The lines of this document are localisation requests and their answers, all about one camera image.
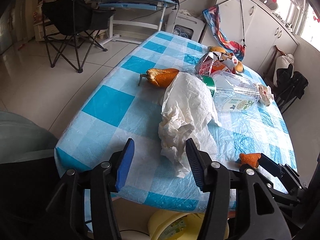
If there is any folded black chair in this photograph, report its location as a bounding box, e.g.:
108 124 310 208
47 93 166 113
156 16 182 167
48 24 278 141
275 64 309 114

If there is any blue white study desk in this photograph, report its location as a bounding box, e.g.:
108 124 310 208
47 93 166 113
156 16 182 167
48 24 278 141
89 0 177 45

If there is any yellow trash bin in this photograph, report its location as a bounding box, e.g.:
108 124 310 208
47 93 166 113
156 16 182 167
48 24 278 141
148 210 204 240

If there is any small crumpled tissue wad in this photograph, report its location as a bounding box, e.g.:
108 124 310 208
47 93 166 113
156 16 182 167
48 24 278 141
257 84 274 107

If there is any orange peel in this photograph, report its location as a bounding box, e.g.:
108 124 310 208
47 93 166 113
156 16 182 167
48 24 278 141
239 153 261 168
146 68 180 88

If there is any white tissue paper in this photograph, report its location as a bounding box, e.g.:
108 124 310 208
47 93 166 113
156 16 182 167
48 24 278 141
158 72 221 178

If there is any white low drawer cabinet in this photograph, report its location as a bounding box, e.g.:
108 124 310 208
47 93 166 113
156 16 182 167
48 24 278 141
33 19 59 42

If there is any yellow mango right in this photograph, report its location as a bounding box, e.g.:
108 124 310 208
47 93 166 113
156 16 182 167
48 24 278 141
234 61 244 73

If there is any white bag on chair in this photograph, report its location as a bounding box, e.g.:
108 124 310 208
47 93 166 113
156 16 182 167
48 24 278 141
273 54 295 87

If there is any black folding camp chair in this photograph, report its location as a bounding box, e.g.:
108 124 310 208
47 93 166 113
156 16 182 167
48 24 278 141
41 0 116 73

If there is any yellow mango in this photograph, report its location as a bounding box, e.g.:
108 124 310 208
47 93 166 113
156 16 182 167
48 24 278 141
208 46 226 53
234 61 244 73

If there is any clear plastic bottle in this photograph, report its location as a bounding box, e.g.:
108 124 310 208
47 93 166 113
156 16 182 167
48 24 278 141
197 70 260 112

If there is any blue checkered tablecloth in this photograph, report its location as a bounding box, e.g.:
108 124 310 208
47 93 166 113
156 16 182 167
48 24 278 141
55 31 297 212

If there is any yellow mango left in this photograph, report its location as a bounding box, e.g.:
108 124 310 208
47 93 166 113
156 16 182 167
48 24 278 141
208 46 226 53

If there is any white storage cabinet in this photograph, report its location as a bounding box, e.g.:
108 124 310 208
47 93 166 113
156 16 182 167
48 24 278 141
209 0 298 75

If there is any colorful hanging tote bag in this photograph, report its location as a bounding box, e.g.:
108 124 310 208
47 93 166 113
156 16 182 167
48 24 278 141
202 0 246 61

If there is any red white snack wrapper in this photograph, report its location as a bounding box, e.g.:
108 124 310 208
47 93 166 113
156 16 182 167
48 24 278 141
195 52 239 76

